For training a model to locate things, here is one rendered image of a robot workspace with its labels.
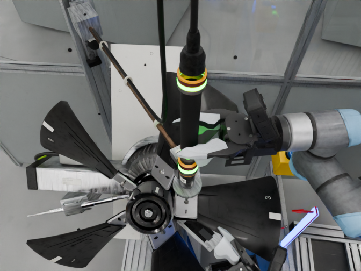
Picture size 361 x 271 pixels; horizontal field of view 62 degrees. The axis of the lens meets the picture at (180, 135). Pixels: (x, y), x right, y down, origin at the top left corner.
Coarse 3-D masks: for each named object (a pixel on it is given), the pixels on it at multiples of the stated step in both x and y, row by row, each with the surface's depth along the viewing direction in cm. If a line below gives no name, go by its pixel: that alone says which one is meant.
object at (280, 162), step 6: (276, 156) 107; (282, 156) 103; (276, 162) 106; (282, 162) 102; (288, 162) 102; (276, 168) 106; (282, 168) 105; (288, 168) 105; (276, 174) 109; (282, 174) 109; (288, 174) 108
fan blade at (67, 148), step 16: (48, 112) 74; (64, 112) 71; (64, 128) 74; (80, 128) 72; (48, 144) 83; (64, 144) 79; (80, 144) 75; (80, 160) 83; (96, 160) 77; (112, 176) 80
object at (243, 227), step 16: (208, 192) 83; (224, 192) 83; (240, 192) 83; (256, 192) 84; (272, 192) 84; (208, 208) 80; (224, 208) 80; (240, 208) 81; (256, 208) 81; (272, 208) 82; (208, 224) 78; (224, 224) 78; (240, 224) 79; (256, 224) 79; (272, 224) 80; (240, 240) 77; (256, 240) 78; (272, 240) 79
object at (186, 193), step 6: (174, 150) 67; (174, 156) 66; (174, 162) 67; (174, 168) 70; (174, 180) 72; (198, 180) 72; (174, 186) 71; (180, 186) 71; (198, 186) 71; (180, 192) 70; (186, 192) 70; (192, 192) 70; (198, 192) 70
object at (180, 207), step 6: (180, 198) 82; (192, 198) 82; (174, 204) 80; (180, 204) 80; (186, 204) 81; (192, 204) 81; (174, 210) 79; (180, 210) 79; (192, 210) 80; (180, 216) 78; (186, 216) 78; (192, 216) 79
